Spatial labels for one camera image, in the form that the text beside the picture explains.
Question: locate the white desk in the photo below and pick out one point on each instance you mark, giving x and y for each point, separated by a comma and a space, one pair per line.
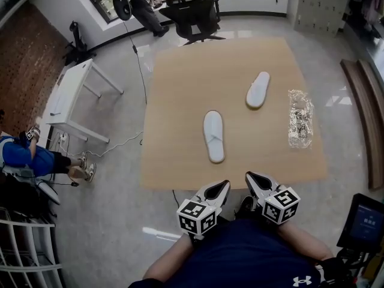
67, 97

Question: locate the white slipper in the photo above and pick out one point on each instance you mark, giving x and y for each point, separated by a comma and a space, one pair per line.
213, 136
257, 91

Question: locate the dark brown wooden board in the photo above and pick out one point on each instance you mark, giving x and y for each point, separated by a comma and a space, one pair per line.
358, 106

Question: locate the hanging clothes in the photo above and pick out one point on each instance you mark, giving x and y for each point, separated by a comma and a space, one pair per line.
370, 7

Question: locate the clear plastic wrapper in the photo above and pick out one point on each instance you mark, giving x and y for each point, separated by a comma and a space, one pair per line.
300, 118

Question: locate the beige locker cabinet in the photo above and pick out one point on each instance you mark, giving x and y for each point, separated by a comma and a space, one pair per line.
319, 7

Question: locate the black monitor screen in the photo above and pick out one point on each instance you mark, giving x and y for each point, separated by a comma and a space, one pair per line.
364, 220

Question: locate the black office chair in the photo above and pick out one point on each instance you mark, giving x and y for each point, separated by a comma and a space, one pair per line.
192, 16

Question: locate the black round headset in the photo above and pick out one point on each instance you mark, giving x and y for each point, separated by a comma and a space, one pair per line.
121, 1

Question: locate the grey chair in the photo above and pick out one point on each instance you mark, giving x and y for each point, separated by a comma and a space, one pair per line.
45, 187

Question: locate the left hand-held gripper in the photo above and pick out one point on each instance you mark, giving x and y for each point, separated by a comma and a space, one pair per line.
195, 219

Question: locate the person's left forearm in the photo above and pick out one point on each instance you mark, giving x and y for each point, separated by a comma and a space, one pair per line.
171, 256

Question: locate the black power adapter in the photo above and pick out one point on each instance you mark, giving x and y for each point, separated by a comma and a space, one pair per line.
73, 184

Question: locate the white metal rack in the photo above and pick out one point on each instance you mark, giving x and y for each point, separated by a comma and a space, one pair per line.
24, 250

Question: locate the person's black shoe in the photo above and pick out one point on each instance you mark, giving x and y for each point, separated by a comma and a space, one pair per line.
247, 204

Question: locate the black floor stand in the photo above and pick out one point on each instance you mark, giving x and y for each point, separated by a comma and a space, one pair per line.
78, 45

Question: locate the white power strip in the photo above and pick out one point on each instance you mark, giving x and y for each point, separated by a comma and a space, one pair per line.
62, 137

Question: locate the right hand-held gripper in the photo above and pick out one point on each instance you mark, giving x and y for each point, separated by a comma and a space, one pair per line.
280, 205

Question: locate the person's right forearm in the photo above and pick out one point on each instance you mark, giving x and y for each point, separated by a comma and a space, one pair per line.
306, 241

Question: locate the person's navy shirt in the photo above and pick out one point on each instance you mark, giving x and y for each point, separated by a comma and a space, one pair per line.
246, 256

